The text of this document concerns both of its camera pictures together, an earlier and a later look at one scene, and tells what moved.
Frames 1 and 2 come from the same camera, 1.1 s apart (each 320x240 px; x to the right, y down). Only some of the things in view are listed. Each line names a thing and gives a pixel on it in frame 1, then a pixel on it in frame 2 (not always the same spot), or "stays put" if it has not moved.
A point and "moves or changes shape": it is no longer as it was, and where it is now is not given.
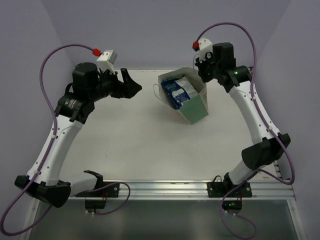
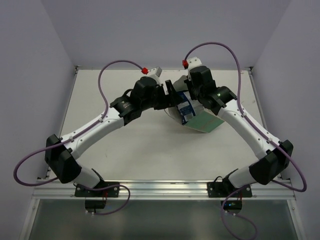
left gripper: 119,85 -> 163,95
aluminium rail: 283,189 stays put
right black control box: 232,205 stays put
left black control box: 95,204 stays put
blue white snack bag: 176,91 moves or changes shape
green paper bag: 197,107 moves or changes shape
